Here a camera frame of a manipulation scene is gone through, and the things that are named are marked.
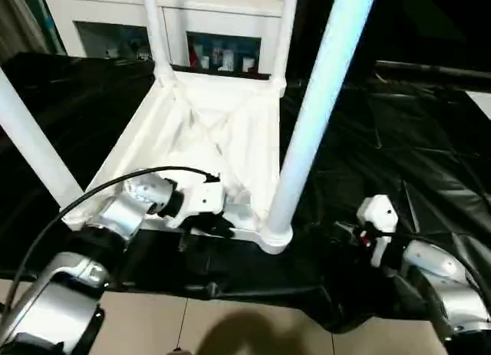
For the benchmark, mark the white cabinet with glass doors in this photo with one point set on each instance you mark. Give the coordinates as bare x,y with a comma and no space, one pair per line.
176,29

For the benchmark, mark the white flat item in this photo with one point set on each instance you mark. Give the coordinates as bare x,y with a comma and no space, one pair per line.
481,102

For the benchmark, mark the white plastic table leg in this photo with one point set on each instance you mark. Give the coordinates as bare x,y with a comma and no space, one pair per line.
326,102
157,33
30,140
285,33

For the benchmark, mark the dark rounded robot foot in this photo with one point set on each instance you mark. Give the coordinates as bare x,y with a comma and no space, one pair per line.
178,351

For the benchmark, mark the black shiny mat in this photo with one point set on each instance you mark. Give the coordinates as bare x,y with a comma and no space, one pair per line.
403,159

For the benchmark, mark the long dark tube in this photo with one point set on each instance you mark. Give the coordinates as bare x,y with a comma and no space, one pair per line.
429,69

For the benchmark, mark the grey curtain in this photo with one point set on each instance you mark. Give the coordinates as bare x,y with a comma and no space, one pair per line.
19,25

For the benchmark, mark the white plastic table top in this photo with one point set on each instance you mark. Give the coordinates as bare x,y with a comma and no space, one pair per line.
245,140

